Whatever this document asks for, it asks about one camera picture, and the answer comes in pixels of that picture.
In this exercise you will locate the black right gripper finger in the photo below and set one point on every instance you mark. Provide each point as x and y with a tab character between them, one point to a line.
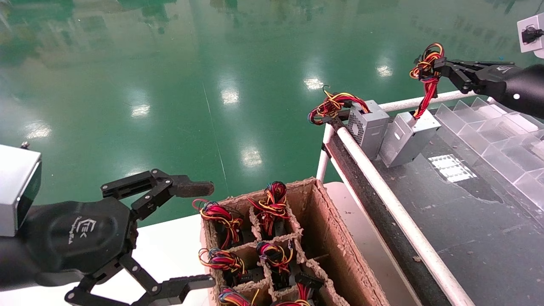
461	80
463	66

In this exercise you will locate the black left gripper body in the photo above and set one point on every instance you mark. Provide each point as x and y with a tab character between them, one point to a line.
76	238

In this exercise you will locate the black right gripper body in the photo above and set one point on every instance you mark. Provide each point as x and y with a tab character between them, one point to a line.
518	85

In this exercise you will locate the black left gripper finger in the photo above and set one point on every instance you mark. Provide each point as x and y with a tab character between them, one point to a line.
182	284
187	189

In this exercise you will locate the clear plastic divider tray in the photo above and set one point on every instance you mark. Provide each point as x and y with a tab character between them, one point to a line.
501	144

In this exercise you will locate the black conveyor belt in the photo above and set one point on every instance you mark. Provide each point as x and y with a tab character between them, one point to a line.
467	238

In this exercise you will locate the brown cardboard divider box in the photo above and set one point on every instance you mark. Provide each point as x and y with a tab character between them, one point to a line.
335	246

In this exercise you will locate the white wall socket box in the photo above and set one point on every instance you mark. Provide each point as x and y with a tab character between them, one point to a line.
531	36

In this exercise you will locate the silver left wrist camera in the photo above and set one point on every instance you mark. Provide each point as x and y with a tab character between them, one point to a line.
17	187

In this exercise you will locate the white conveyor tube frame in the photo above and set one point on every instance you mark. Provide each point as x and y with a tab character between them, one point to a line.
382	187

